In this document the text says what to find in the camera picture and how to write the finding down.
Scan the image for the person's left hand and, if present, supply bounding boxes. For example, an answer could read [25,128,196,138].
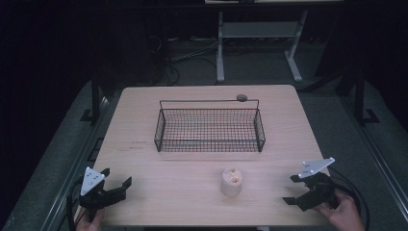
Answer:
[75,207,106,231]

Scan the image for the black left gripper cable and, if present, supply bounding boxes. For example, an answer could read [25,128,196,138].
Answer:
[65,179,85,231]

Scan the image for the person's right hand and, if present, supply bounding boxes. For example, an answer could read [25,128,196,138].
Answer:
[312,188,367,231]

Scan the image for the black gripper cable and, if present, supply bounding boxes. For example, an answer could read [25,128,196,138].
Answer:
[326,166,370,231]
[65,179,85,231]

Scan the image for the black flat bracket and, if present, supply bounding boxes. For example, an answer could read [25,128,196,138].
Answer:
[88,137,105,163]

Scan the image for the black floor cables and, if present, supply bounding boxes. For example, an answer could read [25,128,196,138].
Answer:
[148,33,223,87]

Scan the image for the beige lotus root piece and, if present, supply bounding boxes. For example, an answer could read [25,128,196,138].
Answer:
[219,167,243,198]

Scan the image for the black wire basket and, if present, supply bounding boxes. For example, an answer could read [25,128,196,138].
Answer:
[153,98,267,153]

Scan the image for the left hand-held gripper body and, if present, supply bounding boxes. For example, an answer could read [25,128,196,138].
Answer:
[78,166,114,221]

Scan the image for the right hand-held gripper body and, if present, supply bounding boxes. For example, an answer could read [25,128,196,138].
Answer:
[297,156,340,212]

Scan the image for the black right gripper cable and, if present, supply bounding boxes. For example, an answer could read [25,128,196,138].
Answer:
[326,166,370,231]

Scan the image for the aluminium frame rail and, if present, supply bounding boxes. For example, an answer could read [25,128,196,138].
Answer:
[340,94,408,215]
[39,95,112,231]

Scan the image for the black metal post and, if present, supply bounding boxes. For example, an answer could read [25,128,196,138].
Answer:
[79,70,104,124]
[352,68,381,126]

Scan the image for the white metal desk frame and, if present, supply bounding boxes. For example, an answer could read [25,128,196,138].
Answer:
[205,0,344,84]

